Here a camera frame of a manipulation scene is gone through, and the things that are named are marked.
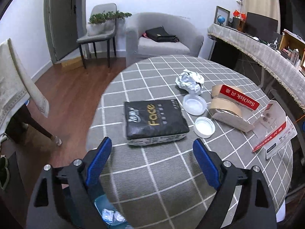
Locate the black Face tissue pack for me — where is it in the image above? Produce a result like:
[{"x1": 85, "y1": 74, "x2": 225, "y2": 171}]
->
[{"x1": 124, "y1": 99, "x2": 190, "y2": 146}]

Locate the red SanDisk cardboard box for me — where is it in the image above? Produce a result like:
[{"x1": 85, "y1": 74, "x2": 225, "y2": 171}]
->
[{"x1": 209, "y1": 84, "x2": 260, "y2": 133}]

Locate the grey checked tablecloth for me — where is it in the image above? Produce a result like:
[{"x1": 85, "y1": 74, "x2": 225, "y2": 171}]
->
[{"x1": 85, "y1": 54, "x2": 294, "y2": 229}]

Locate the small blue globe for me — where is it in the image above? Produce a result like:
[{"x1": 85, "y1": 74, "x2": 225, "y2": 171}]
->
[{"x1": 217, "y1": 15, "x2": 226, "y2": 26}]

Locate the dark wooden table leg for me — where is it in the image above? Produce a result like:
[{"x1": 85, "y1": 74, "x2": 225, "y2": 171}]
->
[{"x1": 16, "y1": 104, "x2": 62, "y2": 146}]

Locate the grey armchair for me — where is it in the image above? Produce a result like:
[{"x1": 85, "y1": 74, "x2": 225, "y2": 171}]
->
[{"x1": 125, "y1": 12, "x2": 204, "y2": 67}]

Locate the crumpled silver foil ball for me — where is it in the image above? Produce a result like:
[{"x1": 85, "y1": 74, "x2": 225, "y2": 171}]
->
[{"x1": 175, "y1": 69, "x2": 205, "y2": 95}]

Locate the brown tape roll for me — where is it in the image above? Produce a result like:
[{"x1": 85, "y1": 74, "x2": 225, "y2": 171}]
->
[
  {"x1": 209, "y1": 98, "x2": 242, "y2": 117},
  {"x1": 211, "y1": 84, "x2": 243, "y2": 98}
]

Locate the wooden shelf box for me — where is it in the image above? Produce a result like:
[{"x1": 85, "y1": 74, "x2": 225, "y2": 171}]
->
[{"x1": 278, "y1": 29, "x2": 305, "y2": 69}]

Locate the black monitor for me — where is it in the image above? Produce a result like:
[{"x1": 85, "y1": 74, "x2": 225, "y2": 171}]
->
[{"x1": 243, "y1": 12, "x2": 278, "y2": 43}]

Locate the teal trash bin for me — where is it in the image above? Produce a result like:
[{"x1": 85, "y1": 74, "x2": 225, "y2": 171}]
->
[{"x1": 94, "y1": 194, "x2": 133, "y2": 229}]

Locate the white plastic lid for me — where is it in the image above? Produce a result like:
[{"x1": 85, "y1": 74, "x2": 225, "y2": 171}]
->
[{"x1": 193, "y1": 117, "x2": 216, "y2": 139}]

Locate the framed picture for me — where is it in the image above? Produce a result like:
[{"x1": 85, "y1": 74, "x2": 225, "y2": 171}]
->
[{"x1": 214, "y1": 6, "x2": 230, "y2": 26}]

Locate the grey dining chair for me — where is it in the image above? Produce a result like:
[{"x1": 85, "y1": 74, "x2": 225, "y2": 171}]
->
[{"x1": 76, "y1": 3, "x2": 117, "y2": 69}]

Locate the clear plastic lid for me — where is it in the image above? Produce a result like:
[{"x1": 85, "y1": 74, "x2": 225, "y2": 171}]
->
[{"x1": 182, "y1": 94, "x2": 207, "y2": 116}]

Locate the brown tape roll rear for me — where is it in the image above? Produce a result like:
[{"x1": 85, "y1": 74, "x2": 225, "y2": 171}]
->
[{"x1": 211, "y1": 84, "x2": 243, "y2": 98}]

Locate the potted green plant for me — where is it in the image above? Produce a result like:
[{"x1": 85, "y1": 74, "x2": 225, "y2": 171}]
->
[{"x1": 86, "y1": 11, "x2": 132, "y2": 36}]

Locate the beige lace sideboard runner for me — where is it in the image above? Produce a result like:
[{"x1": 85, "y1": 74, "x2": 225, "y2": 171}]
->
[{"x1": 207, "y1": 23, "x2": 304, "y2": 110}]

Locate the beige tablecloth on left table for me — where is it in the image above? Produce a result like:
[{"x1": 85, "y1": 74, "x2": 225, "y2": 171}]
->
[{"x1": 0, "y1": 38, "x2": 50, "y2": 134}]

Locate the black handbag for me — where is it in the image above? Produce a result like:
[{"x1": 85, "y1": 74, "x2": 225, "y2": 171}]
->
[{"x1": 142, "y1": 26, "x2": 179, "y2": 43}]

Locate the SanDisk blister package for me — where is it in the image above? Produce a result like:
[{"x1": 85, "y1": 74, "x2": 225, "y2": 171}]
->
[{"x1": 252, "y1": 100, "x2": 297, "y2": 160}]

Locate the grey door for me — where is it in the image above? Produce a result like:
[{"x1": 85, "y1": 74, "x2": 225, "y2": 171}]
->
[{"x1": 43, "y1": 0, "x2": 86, "y2": 64}]

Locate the brown tape roll front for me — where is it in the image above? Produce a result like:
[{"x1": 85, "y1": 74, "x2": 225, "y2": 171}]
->
[{"x1": 209, "y1": 98, "x2": 242, "y2": 117}]

